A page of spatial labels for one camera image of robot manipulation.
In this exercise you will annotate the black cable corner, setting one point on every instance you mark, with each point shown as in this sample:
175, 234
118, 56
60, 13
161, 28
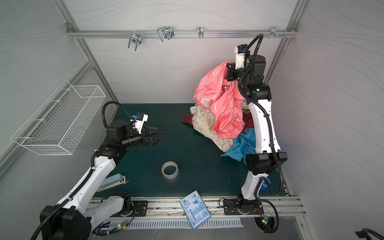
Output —
367, 234

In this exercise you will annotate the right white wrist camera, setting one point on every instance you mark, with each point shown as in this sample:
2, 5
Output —
240, 56

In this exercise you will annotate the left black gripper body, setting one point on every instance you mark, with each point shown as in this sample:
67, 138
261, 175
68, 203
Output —
135, 140

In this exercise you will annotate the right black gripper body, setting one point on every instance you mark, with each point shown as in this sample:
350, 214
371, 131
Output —
230, 74

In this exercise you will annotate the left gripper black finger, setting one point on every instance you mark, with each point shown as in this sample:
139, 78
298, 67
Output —
158, 133
155, 137

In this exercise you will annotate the aluminium cross rail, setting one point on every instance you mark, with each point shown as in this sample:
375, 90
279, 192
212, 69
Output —
179, 34

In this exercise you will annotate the blue printed booklet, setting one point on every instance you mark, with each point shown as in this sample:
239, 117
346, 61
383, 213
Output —
195, 209

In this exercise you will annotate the grey stapler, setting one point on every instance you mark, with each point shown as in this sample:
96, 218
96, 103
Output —
111, 182

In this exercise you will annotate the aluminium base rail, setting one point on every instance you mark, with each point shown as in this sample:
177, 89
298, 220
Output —
180, 207

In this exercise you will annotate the white wire basket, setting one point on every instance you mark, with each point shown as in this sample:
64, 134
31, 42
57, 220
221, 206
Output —
58, 125

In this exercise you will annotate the metal bolt bracket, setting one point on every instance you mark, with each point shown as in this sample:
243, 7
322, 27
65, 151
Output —
273, 33

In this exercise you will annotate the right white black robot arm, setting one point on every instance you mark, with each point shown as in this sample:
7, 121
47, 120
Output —
265, 165

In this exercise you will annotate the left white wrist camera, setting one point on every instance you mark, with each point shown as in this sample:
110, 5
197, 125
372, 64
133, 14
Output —
138, 121

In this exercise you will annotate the cream patterned cloth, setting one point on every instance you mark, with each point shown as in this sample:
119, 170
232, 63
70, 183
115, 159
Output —
203, 122

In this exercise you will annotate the blue cloth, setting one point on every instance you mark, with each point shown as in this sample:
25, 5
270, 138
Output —
243, 145

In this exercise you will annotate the metal hook clamp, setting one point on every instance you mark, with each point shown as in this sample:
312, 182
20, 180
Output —
135, 40

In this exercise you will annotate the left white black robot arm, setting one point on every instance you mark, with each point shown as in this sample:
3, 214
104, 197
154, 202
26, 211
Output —
69, 219

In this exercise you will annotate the blue tape dispenser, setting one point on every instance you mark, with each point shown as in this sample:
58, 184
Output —
265, 185

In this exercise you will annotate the small metal bracket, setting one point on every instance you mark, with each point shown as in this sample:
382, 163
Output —
201, 32

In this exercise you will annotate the metal u-bolt clamp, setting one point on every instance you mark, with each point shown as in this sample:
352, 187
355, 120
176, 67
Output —
165, 33

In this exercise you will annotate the clear tape roll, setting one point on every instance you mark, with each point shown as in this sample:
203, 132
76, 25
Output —
170, 170

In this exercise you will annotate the maroon cloth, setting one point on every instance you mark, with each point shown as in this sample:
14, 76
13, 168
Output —
247, 118

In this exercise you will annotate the pink patterned cloth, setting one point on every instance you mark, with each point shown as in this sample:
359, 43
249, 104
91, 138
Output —
222, 97

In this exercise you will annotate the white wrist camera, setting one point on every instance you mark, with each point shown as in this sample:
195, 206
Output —
240, 56
138, 121

